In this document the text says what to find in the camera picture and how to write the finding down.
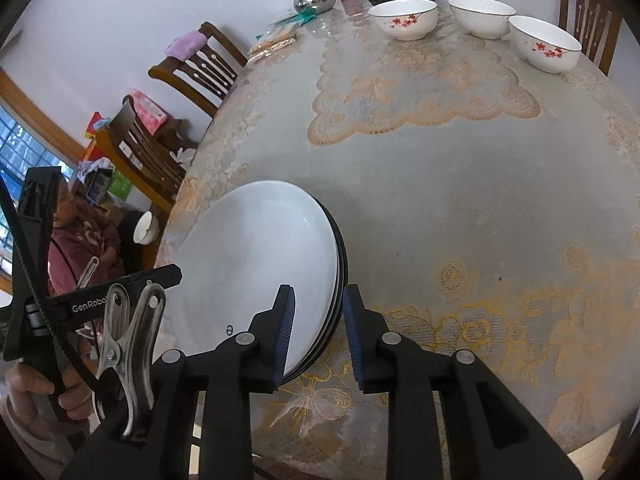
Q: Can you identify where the clear pack of wafers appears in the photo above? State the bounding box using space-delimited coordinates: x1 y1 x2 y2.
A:
248 25 301 63

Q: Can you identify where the lotus print plate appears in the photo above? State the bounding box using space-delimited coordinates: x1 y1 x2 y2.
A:
280 195 349 386

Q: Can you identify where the metal spring clip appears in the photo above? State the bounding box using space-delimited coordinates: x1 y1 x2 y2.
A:
75 256 101 291
94 282 167 443

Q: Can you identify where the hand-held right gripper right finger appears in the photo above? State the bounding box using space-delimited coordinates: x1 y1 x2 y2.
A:
343 284 571 480

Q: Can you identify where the teal plastic packet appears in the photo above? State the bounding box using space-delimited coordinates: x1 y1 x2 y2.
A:
255 11 317 41

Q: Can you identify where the pile of colourful packets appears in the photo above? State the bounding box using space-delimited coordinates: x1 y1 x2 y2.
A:
75 112 133 206

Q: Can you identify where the scalloped lace table runner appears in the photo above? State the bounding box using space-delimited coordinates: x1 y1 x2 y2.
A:
306 7 542 147

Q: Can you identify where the purple cloth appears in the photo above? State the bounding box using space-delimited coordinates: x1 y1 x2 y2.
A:
166 30 208 59

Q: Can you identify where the small white bowl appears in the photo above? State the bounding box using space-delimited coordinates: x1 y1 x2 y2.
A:
133 211 162 246

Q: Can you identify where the black cable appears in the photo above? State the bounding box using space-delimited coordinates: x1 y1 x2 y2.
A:
0 172 108 411

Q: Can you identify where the pink cardboard box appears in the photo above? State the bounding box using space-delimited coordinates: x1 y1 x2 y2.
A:
131 89 168 135

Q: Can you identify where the person's left hand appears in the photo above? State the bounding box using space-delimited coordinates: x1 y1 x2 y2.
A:
5 360 93 423

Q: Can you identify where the white bowl with red flowers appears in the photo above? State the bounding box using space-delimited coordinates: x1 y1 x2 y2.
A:
368 0 439 42
508 15 583 75

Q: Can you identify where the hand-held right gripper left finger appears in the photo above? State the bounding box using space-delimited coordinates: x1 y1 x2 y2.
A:
150 284 297 480

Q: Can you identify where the brown wooden chair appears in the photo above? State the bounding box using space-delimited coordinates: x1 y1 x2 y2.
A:
148 21 249 120
95 95 188 216
558 0 623 77

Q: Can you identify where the plum branch print plate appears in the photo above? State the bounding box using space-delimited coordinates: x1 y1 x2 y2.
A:
280 197 345 381

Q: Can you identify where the plain white bowl dark rim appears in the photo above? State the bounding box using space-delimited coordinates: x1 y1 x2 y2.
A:
448 0 517 40

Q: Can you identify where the plain white plate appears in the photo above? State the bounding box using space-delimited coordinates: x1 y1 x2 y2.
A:
167 180 337 383

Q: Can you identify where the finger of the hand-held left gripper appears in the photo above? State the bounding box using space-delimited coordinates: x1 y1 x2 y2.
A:
145 263 183 292

